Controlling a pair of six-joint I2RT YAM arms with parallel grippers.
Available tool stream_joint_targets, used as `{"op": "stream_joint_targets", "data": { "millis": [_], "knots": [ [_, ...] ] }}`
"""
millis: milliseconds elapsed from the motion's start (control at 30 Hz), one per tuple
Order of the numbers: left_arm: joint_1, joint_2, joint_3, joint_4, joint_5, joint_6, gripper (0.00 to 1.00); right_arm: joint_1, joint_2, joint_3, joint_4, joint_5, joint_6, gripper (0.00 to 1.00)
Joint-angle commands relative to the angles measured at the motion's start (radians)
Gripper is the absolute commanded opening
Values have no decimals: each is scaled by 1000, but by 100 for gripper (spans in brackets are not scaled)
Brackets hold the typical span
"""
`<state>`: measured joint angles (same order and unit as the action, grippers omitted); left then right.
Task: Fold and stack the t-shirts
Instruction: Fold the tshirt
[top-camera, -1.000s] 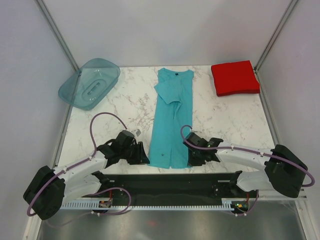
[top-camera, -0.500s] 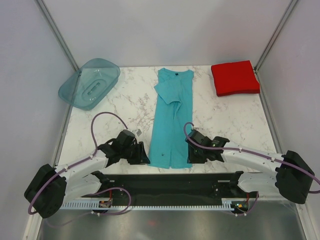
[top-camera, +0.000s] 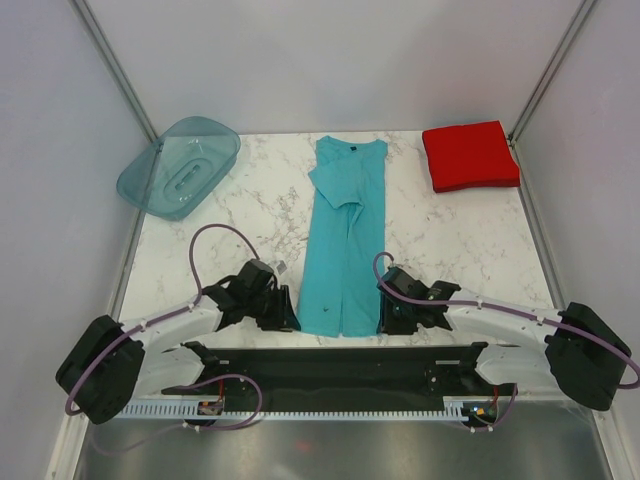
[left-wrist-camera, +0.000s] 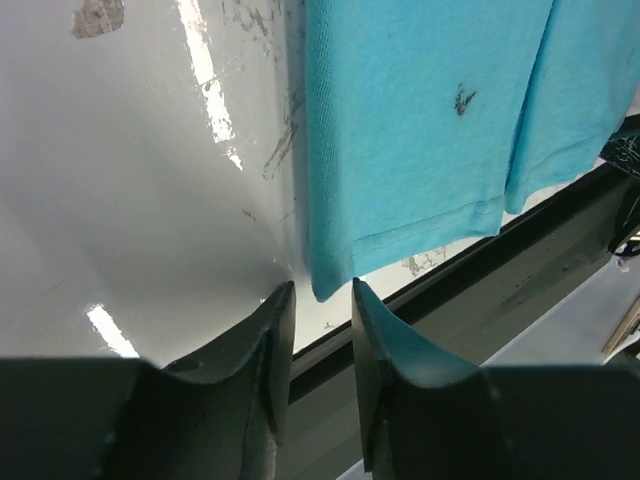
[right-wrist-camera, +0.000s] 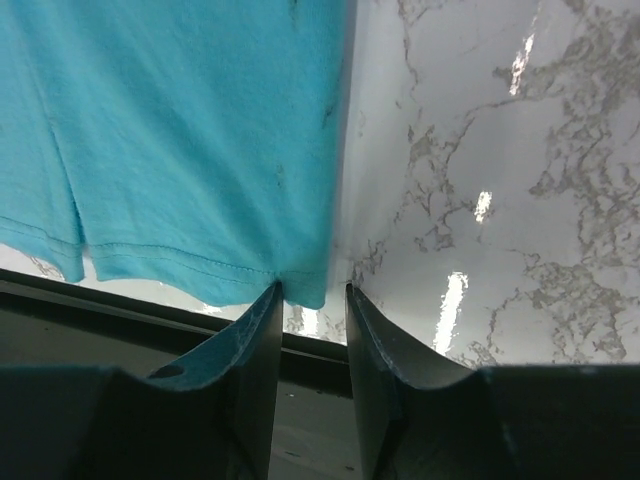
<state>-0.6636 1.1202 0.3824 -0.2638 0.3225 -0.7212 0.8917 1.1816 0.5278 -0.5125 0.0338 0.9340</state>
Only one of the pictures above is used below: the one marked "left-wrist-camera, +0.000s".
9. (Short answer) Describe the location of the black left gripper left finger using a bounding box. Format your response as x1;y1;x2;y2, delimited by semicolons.
1;282;296;479

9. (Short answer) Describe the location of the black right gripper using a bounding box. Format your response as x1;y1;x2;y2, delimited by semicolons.
600;114;639;260

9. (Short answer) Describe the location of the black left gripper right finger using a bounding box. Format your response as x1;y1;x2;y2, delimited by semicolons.
352;280;639;479

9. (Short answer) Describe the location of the teal t shirt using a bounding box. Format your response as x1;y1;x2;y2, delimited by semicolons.
305;1;639;301

